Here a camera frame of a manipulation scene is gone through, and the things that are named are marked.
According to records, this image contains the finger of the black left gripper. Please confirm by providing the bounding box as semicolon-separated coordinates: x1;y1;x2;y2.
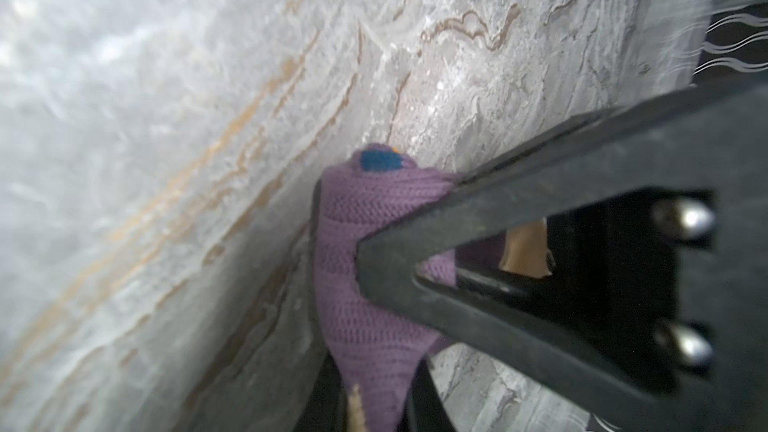
355;74;768;432

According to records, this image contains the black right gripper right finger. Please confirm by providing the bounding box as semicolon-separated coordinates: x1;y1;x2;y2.
404;360;456;432

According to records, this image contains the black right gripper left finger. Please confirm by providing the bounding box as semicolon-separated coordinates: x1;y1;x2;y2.
293;354;347;432

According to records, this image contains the purple striped sock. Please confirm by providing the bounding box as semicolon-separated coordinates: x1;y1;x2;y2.
311;142;556;432

